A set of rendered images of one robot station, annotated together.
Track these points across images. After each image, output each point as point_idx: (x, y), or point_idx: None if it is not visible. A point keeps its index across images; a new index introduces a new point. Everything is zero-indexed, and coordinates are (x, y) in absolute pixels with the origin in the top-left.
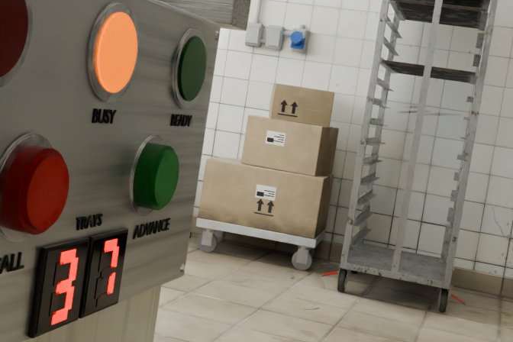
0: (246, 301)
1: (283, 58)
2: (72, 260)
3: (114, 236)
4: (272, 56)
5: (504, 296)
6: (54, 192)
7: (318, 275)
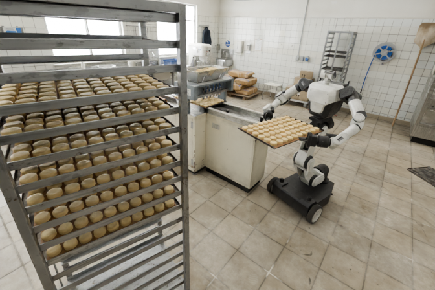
0: (291, 115)
1: (303, 63)
2: None
3: None
4: (301, 62)
5: (349, 112)
6: None
7: (307, 109)
